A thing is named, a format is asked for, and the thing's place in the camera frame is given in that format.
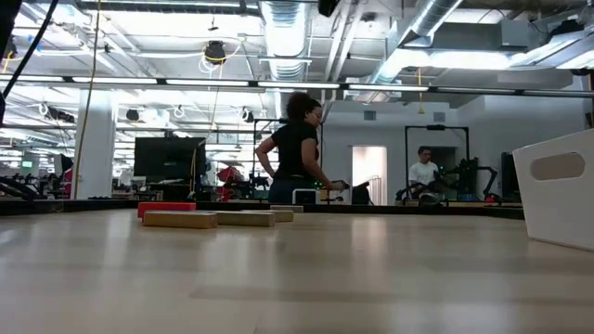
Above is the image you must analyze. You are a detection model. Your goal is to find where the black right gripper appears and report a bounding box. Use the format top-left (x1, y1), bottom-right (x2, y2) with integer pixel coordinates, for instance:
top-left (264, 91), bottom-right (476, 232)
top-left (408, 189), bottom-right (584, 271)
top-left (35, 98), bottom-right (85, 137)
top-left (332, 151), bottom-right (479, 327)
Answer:
top-left (316, 0), bottom-right (341, 19)

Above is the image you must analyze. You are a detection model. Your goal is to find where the ridged wooden plank block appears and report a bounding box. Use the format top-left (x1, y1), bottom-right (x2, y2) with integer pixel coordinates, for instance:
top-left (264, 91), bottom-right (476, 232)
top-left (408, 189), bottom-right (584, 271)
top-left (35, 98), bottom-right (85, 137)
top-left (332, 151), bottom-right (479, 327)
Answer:
top-left (240, 209), bottom-right (295, 224)

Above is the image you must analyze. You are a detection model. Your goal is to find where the horizontal light bar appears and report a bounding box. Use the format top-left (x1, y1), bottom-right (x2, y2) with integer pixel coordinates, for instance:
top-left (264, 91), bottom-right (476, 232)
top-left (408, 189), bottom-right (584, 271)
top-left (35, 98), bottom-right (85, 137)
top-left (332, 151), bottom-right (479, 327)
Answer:
top-left (0, 73), bottom-right (594, 99)

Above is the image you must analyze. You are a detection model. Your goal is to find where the black ceiling dome device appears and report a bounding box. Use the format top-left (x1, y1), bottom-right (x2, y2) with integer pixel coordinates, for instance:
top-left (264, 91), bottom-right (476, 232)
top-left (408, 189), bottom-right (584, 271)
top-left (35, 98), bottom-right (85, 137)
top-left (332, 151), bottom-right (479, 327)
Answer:
top-left (203, 40), bottom-right (227, 66)

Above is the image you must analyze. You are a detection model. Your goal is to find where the person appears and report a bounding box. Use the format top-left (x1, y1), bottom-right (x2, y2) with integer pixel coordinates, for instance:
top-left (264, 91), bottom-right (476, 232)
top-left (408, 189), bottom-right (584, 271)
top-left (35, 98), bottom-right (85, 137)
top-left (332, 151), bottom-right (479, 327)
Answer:
top-left (407, 145), bottom-right (441, 206)
top-left (254, 91), bottom-right (347, 206)

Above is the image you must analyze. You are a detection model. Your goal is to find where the small white-framed screen device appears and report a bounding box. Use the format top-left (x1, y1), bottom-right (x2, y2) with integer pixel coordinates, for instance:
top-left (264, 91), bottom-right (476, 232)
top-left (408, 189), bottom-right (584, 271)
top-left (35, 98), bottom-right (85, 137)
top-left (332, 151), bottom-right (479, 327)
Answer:
top-left (291, 187), bottom-right (322, 206)

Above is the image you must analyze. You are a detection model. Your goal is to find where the black office chair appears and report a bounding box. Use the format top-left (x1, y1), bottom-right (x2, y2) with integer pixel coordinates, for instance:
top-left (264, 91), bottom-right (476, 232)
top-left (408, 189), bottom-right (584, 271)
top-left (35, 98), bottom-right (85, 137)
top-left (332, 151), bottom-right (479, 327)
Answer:
top-left (351, 181), bottom-right (374, 206)

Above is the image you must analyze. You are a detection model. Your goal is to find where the black background monitor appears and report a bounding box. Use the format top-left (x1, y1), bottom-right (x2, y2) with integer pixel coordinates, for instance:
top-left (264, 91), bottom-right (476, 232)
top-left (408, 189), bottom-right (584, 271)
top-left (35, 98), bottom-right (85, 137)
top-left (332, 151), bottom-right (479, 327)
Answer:
top-left (134, 135), bottom-right (208, 185)

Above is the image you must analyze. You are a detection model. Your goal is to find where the black cabinet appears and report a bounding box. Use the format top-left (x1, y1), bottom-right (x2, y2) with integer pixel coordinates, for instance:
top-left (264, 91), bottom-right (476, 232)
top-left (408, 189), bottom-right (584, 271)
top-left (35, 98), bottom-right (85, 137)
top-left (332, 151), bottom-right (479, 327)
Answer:
top-left (500, 151), bottom-right (524, 203)

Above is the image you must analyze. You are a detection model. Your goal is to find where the orange studded brick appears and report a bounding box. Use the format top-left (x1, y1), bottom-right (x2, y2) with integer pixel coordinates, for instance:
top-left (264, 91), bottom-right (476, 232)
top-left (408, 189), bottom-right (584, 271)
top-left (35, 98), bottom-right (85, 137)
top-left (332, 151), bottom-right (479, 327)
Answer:
top-left (136, 201), bottom-right (198, 221)

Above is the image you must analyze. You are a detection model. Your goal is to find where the white building column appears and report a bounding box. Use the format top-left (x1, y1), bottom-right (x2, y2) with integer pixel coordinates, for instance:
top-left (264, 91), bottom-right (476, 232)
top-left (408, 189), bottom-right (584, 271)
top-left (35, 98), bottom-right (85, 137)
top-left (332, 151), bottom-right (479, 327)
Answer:
top-left (73, 90), bottom-right (117, 200)

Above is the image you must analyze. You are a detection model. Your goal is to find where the white plastic bin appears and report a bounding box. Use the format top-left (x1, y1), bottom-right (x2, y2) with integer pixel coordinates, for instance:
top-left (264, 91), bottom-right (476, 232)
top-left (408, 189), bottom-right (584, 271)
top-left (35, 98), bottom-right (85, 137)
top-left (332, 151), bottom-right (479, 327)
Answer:
top-left (511, 128), bottom-right (594, 253)

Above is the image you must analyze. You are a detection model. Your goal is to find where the silver ventilation duct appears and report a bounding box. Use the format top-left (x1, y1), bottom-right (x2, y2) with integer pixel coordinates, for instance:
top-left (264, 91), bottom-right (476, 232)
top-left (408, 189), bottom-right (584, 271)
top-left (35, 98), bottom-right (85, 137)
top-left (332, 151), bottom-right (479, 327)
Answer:
top-left (259, 0), bottom-right (311, 120)

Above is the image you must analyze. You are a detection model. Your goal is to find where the black background rig frame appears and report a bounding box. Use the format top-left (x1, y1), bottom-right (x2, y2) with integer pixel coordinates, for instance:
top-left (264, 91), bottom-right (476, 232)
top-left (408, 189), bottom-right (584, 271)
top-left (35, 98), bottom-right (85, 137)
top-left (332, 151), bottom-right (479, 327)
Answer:
top-left (252, 117), bottom-right (325, 191)
top-left (404, 123), bottom-right (471, 205)

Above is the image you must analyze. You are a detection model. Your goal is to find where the yellow hanging cable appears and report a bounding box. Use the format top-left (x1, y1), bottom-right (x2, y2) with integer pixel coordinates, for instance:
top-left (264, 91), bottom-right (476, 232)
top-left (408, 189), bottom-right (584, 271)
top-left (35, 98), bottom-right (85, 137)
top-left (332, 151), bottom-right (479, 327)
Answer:
top-left (71, 0), bottom-right (102, 200)

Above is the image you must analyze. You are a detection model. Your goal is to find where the black aluminium table frame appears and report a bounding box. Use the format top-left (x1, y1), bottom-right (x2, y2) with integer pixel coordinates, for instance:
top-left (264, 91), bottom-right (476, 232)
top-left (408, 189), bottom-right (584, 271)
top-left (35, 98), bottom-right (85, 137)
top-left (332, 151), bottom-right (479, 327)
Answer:
top-left (0, 198), bottom-right (529, 220)

